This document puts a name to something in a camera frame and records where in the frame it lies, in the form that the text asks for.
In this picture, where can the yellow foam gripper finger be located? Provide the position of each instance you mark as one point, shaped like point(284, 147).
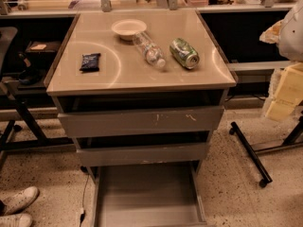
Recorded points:
point(288, 93)

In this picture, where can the green soda can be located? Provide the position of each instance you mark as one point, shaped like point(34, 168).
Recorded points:
point(184, 53)

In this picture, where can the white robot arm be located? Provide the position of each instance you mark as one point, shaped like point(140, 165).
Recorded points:
point(287, 34)

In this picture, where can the grey drawer cabinet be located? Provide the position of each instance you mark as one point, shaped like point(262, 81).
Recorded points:
point(122, 68)

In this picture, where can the grey open bottom drawer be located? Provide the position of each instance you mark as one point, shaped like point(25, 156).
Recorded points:
point(155, 195)

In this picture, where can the grey top drawer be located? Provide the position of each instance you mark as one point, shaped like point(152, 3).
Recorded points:
point(143, 113)

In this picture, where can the grey middle drawer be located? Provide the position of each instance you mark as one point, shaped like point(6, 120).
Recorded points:
point(143, 148)

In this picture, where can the black wheeled stand leg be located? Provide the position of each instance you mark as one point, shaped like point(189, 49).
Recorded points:
point(265, 177)

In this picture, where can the clear plastic water bottle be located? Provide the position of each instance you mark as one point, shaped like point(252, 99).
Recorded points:
point(150, 51)

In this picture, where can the white paper bowl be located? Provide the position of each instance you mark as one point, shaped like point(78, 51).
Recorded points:
point(127, 28)

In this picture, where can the dark blue snack packet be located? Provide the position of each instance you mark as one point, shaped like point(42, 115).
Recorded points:
point(90, 62)

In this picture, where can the white sneaker lower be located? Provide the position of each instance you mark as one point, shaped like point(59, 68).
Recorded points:
point(18, 220)

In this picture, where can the black chair frame left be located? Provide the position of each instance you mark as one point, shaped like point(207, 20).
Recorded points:
point(41, 141)

